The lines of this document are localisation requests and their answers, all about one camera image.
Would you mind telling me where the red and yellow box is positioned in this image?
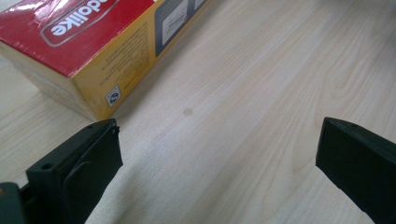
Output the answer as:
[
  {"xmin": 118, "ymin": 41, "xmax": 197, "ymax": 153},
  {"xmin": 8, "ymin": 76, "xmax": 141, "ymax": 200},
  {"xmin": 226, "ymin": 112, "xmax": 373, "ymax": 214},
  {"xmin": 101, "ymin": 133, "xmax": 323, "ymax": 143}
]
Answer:
[{"xmin": 0, "ymin": 0, "xmax": 210, "ymax": 122}]

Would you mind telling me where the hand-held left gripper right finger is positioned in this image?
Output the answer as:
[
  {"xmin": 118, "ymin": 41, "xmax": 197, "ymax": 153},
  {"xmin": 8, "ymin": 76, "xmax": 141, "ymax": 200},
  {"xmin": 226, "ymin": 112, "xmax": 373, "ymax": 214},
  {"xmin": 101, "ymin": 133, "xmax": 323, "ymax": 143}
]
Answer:
[{"xmin": 315, "ymin": 117, "xmax": 396, "ymax": 224}]

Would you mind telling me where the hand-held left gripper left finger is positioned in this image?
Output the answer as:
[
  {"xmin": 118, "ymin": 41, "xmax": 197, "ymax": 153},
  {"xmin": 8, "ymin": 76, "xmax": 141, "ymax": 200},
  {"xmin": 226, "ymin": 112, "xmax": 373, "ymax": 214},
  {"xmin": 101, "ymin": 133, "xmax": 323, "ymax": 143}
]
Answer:
[{"xmin": 19, "ymin": 118, "xmax": 124, "ymax": 224}]

